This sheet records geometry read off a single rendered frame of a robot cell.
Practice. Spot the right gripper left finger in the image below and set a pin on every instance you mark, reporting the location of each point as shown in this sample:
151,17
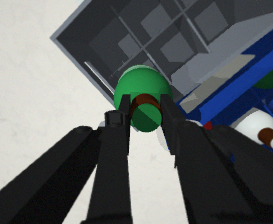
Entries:
46,190

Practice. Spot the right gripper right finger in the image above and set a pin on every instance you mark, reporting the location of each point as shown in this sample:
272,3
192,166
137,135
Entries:
211,194

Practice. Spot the white paper pick list strip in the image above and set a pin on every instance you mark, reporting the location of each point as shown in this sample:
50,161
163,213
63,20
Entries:
79,1

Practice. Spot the blue crate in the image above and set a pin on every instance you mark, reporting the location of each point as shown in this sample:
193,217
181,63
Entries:
211,98

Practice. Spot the white bottle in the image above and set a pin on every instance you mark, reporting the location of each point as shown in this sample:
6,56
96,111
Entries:
257,125

